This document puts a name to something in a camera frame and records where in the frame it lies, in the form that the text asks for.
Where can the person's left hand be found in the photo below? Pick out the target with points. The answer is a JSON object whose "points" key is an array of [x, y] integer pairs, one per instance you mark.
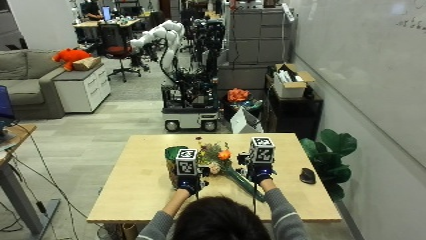
{"points": [[189, 184]]}

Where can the person's right hand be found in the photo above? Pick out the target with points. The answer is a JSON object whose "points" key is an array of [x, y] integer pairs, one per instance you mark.
{"points": [[258, 173]]}

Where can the flower bouquet with orange rose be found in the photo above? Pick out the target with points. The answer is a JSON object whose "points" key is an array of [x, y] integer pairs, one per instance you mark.
{"points": [[214, 156]]}

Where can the white marker cube on left glove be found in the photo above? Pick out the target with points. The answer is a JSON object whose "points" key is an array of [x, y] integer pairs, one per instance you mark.
{"points": [[186, 162]]}

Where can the white marker cube on glove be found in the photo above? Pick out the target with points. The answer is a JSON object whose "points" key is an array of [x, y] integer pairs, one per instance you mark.
{"points": [[186, 162], [261, 150]]}

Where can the white marker cube on right glove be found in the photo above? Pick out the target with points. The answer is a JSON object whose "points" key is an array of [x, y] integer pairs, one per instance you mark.
{"points": [[261, 150]]}

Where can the black computer mouse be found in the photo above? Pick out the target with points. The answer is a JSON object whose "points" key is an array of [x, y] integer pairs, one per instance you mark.
{"points": [[306, 175]]}

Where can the the person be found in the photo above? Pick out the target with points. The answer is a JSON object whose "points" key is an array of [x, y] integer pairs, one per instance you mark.
{"points": [[221, 218]]}

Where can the white paper bag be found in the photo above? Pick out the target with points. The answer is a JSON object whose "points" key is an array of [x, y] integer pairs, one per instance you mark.
{"points": [[244, 121]]}

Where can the green leafy potted plant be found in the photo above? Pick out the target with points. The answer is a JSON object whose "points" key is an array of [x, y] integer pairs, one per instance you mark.
{"points": [[330, 156]]}

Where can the black side cabinet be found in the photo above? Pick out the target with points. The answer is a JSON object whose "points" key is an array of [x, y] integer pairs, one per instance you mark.
{"points": [[293, 111]]}

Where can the orange flowers in bin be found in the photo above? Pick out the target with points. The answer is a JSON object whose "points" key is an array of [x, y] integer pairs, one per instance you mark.
{"points": [[238, 95]]}

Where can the open cardboard box with items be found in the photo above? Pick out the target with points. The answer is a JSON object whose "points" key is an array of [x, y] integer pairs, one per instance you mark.
{"points": [[290, 80]]}

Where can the white mobile robot with arms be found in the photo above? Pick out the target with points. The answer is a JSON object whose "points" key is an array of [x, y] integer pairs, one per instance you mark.
{"points": [[186, 83]]}

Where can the white drawer cabinet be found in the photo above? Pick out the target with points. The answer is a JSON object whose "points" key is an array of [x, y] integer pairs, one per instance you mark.
{"points": [[84, 87]]}

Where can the grey filing cabinets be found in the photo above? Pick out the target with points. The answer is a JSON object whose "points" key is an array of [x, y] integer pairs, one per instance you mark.
{"points": [[260, 40]]}

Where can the wooden side desk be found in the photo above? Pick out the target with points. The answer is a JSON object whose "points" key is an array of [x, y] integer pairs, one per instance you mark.
{"points": [[13, 156]]}

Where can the brown cardboard box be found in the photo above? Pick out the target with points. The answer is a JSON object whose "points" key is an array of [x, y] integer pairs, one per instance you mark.
{"points": [[87, 63]]}

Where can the black office chair red seat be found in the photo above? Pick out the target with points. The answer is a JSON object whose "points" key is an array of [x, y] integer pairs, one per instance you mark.
{"points": [[116, 46]]}

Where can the orange plush toy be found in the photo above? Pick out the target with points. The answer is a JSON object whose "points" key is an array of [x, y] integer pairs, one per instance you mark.
{"points": [[69, 57]]}

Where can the blue laptop screen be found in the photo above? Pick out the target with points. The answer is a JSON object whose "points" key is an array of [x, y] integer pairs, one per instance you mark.
{"points": [[5, 103]]}

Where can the grey sofa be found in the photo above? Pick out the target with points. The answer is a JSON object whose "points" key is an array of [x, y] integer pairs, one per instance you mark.
{"points": [[24, 81]]}

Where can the wooden office desk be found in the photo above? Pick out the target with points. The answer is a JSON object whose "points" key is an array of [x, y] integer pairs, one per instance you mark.
{"points": [[107, 23]]}

